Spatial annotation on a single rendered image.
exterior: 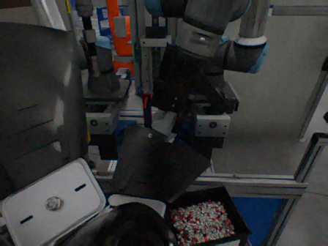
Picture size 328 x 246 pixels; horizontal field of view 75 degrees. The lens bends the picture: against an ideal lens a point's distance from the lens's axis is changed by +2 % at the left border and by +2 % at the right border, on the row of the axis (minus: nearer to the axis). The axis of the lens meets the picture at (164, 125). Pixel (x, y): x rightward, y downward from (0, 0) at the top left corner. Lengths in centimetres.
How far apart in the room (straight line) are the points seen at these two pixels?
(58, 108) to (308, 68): 230
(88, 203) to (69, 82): 16
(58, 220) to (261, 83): 218
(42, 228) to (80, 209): 4
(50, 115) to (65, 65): 8
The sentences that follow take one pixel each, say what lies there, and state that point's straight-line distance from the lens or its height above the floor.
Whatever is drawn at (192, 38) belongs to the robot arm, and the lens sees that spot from 38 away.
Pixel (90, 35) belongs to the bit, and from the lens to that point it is 19.
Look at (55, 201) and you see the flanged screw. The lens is 24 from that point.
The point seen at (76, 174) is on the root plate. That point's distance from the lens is 26.
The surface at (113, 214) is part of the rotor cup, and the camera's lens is 21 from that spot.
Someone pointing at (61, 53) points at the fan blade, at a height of 136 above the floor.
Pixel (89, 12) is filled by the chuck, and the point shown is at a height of 142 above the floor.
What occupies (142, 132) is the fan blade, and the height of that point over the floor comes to 114.
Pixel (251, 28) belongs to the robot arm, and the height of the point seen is 132.
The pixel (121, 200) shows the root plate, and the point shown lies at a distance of 35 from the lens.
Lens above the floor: 143
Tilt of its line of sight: 33 degrees down
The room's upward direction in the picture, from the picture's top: straight up
